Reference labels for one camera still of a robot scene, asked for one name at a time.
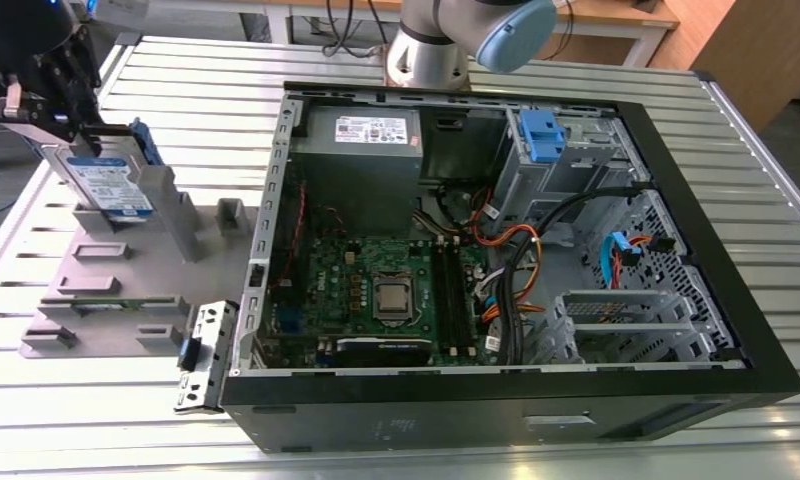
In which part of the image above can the metal slot retainer bracket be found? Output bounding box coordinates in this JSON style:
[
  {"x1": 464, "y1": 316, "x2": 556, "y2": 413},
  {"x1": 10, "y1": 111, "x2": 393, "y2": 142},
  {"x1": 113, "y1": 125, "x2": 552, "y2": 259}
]
[{"x1": 172, "y1": 298, "x2": 241, "y2": 414}]

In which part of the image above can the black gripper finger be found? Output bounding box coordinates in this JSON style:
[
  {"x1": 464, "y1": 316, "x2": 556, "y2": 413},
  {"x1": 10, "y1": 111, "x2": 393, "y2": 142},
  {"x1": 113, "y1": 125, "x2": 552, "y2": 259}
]
[
  {"x1": 65, "y1": 19, "x2": 138, "y2": 146},
  {"x1": 30, "y1": 47, "x2": 108, "y2": 157}
]

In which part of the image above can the orange wire bundle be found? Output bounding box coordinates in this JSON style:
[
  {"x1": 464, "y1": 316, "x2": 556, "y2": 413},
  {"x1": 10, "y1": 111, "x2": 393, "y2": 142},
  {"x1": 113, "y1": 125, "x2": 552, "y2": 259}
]
[{"x1": 472, "y1": 224, "x2": 548, "y2": 316}]

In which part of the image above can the green motherboard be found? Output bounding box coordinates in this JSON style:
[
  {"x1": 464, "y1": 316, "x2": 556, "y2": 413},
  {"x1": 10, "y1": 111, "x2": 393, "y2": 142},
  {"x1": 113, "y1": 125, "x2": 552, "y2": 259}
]
[{"x1": 259, "y1": 234, "x2": 501, "y2": 369}]

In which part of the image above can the orange power wire black plug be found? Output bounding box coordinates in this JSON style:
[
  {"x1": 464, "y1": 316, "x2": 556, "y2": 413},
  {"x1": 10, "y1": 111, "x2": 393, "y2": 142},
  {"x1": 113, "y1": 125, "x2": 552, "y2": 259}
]
[{"x1": 628, "y1": 235, "x2": 674, "y2": 254}]

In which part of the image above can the CPU socket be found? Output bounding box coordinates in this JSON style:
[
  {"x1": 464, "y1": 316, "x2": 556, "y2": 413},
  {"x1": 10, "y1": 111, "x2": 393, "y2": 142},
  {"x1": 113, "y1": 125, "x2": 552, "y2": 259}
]
[{"x1": 369, "y1": 269, "x2": 421, "y2": 329}]

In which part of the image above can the grey parts rack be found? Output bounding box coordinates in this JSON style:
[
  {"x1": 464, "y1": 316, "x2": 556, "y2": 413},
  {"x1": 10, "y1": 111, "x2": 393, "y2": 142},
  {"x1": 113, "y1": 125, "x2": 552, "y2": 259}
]
[{"x1": 18, "y1": 164, "x2": 261, "y2": 360}]

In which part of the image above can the metal optical drive cage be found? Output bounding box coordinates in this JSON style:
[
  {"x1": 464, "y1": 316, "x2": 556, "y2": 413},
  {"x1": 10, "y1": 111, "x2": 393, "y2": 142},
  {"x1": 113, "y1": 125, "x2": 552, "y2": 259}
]
[{"x1": 492, "y1": 107, "x2": 650, "y2": 239}]

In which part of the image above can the black PC case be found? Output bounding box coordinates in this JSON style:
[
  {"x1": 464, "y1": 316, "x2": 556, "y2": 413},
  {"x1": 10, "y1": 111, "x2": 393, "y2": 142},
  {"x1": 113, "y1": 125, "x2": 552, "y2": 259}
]
[{"x1": 217, "y1": 79, "x2": 800, "y2": 455}]

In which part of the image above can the wooden desk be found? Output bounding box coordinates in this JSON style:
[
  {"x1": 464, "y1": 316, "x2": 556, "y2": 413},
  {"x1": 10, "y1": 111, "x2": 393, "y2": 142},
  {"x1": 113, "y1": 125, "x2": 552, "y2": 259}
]
[{"x1": 552, "y1": 0, "x2": 682, "y2": 69}]

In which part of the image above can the hard disk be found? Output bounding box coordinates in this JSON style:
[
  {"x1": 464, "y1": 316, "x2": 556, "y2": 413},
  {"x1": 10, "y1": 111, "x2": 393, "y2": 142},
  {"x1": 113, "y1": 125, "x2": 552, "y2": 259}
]
[{"x1": 38, "y1": 117, "x2": 168, "y2": 224}]

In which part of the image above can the blue data wire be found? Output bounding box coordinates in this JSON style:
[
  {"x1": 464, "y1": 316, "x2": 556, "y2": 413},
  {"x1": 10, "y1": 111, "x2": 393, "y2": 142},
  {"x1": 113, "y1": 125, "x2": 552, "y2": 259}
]
[{"x1": 601, "y1": 231, "x2": 643, "y2": 290}]

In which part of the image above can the grey side camera bracket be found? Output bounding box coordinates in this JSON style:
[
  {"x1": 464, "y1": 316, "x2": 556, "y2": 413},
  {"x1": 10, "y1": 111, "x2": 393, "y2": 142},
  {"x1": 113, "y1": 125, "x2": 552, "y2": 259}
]
[{"x1": 0, "y1": 74, "x2": 78, "y2": 147}]

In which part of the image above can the black RAM slot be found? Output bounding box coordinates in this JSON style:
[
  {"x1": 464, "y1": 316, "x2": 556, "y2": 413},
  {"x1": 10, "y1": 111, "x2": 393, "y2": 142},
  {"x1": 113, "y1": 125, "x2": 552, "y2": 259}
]
[
  {"x1": 447, "y1": 238, "x2": 473, "y2": 354},
  {"x1": 429, "y1": 238, "x2": 456, "y2": 351}
]

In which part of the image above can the silver CPU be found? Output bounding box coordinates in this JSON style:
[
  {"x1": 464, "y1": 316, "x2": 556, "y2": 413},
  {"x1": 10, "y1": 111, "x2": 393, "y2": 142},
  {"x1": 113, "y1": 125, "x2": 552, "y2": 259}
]
[{"x1": 372, "y1": 282, "x2": 419, "y2": 319}]

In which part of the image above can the thick black wire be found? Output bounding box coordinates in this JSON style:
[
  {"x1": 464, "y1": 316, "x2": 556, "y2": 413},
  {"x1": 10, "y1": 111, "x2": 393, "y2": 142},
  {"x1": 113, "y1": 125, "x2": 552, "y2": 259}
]
[{"x1": 499, "y1": 185, "x2": 648, "y2": 365}]

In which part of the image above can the blue drive cage latch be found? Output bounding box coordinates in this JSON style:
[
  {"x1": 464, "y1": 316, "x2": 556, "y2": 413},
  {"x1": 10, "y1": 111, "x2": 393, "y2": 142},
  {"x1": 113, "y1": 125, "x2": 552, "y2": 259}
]
[{"x1": 516, "y1": 109, "x2": 567, "y2": 164}]

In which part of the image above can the grey power supply unit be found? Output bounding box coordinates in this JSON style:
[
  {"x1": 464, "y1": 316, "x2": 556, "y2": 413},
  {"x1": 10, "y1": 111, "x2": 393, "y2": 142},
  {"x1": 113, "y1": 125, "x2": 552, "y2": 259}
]
[{"x1": 291, "y1": 105, "x2": 425, "y2": 240}]

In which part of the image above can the black graphics card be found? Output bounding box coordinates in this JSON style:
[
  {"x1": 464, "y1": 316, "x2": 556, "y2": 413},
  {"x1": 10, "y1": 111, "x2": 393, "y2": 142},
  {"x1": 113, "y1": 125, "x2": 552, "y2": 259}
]
[{"x1": 336, "y1": 337, "x2": 435, "y2": 366}]

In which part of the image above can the thin red wire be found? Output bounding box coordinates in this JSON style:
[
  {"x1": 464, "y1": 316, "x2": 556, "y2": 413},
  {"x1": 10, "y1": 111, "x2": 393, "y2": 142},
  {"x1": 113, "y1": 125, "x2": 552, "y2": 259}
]
[{"x1": 283, "y1": 178, "x2": 309, "y2": 289}]

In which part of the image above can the white desk frame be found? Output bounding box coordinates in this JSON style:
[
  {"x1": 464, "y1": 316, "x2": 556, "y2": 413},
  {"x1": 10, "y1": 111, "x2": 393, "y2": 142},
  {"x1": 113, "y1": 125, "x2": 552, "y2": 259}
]
[{"x1": 98, "y1": 0, "x2": 295, "y2": 46}]

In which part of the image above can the green RAM stick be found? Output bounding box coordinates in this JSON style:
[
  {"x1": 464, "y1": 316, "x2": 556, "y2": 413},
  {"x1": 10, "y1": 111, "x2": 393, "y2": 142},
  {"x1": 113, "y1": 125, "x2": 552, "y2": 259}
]
[{"x1": 72, "y1": 296, "x2": 176, "y2": 310}]

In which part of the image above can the wooden cabinet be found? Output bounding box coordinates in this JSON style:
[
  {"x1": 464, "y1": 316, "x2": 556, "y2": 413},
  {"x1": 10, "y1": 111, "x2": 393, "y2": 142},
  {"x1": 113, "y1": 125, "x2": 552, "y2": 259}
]
[{"x1": 646, "y1": 0, "x2": 800, "y2": 134}]

